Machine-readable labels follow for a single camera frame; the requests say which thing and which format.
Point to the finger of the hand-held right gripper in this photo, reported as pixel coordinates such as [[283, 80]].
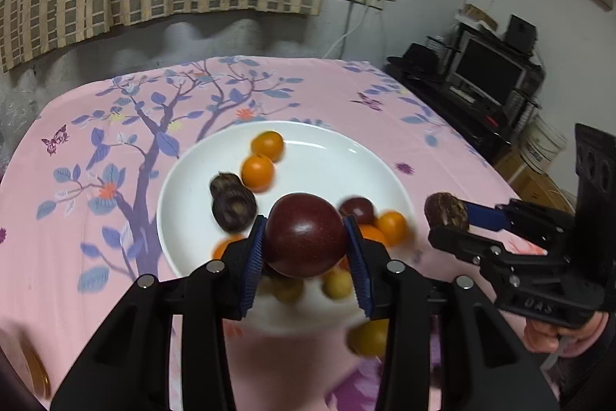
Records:
[[457, 242], [483, 213]]

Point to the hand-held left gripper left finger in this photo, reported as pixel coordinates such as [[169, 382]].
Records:
[[255, 257]]

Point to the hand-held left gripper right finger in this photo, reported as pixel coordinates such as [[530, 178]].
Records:
[[358, 266]]

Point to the tan longan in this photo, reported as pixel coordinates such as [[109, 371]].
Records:
[[337, 285], [288, 290]]

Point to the dark brown water chestnut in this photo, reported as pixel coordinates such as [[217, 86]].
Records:
[[225, 184], [236, 209], [445, 209]]

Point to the dark purple passion fruit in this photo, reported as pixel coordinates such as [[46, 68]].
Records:
[[360, 209], [303, 235]]

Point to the white oval plate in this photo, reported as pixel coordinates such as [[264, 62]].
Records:
[[313, 160]]

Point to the person's right hand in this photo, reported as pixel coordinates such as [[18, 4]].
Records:
[[544, 334]]

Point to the large cardboard box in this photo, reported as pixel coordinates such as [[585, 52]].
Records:
[[529, 184]]

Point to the white plastic bucket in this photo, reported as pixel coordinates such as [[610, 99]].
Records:
[[541, 146]]

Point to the black desk rack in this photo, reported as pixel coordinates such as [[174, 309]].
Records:
[[457, 107]]

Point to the computer monitor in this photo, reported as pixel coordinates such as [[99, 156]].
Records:
[[486, 69]]

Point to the pink deer print tablecloth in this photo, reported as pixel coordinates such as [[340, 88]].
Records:
[[96, 295]]

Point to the black hat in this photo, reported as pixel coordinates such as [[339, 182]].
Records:
[[418, 57]]

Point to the black speaker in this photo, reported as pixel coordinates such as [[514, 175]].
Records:
[[520, 33]]

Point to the small cardboard box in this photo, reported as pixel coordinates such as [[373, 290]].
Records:
[[479, 17]]

